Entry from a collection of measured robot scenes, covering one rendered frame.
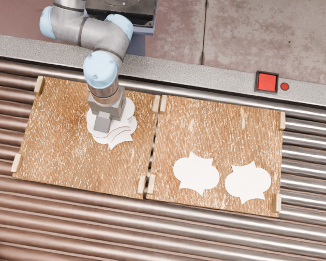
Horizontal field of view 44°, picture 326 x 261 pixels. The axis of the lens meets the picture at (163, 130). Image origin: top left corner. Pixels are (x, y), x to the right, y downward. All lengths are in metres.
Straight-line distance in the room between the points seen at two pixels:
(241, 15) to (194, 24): 0.31
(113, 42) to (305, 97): 0.75
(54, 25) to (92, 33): 0.10
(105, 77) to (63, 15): 0.19
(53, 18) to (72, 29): 0.05
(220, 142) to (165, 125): 0.19
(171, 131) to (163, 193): 0.20
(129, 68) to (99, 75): 0.50
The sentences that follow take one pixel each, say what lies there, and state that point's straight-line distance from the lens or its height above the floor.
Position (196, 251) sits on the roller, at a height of 0.92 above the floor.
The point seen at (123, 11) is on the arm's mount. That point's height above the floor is 0.96.
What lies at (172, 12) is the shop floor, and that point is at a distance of 2.65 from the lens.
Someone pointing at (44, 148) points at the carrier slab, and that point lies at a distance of 1.34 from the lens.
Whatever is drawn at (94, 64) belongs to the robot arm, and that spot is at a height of 1.35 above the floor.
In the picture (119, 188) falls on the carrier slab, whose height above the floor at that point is 0.94.
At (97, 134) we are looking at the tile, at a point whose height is 0.96.
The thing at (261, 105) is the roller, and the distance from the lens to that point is 1.41.
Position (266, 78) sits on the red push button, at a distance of 1.45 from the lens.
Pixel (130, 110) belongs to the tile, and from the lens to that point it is 1.22.
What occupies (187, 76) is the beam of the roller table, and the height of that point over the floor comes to 0.92.
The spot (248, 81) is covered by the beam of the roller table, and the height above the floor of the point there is 0.91.
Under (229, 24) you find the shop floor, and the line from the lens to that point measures 2.65.
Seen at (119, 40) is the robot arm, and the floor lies 1.33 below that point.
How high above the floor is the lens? 2.18
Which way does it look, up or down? 72 degrees down
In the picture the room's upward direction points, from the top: 6 degrees clockwise
